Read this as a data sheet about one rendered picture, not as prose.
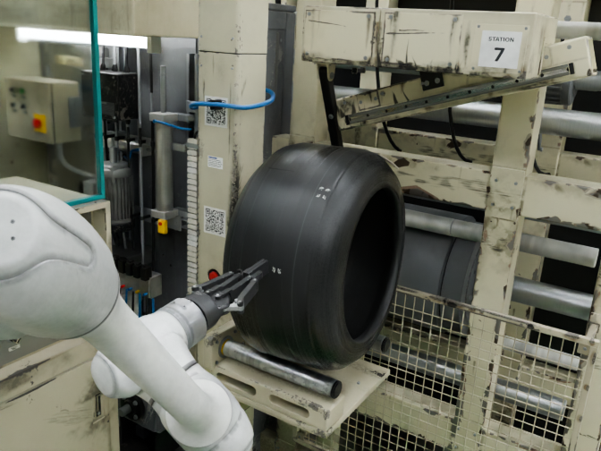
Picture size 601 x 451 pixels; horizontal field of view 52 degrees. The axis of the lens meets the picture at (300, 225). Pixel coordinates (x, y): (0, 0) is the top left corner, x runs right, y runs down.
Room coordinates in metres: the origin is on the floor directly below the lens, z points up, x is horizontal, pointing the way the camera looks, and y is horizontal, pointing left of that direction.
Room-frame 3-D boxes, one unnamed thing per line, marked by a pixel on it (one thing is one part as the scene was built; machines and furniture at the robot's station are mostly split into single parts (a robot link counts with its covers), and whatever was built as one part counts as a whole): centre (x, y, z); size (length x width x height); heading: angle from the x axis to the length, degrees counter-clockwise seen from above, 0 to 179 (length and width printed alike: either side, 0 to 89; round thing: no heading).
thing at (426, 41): (1.69, -0.30, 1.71); 0.61 x 0.25 x 0.15; 58
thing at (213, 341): (1.60, 0.12, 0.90); 0.40 x 0.03 x 0.10; 148
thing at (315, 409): (1.38, 0.04, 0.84); 0.36 x 0.09 x 0.06; 58
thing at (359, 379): (1.50, -0.03, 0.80); 0.37 x 0.36 x 0.02; 148
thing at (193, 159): (1.64, 0.28, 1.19); 0.05 x 0.04 x 0.48; 148
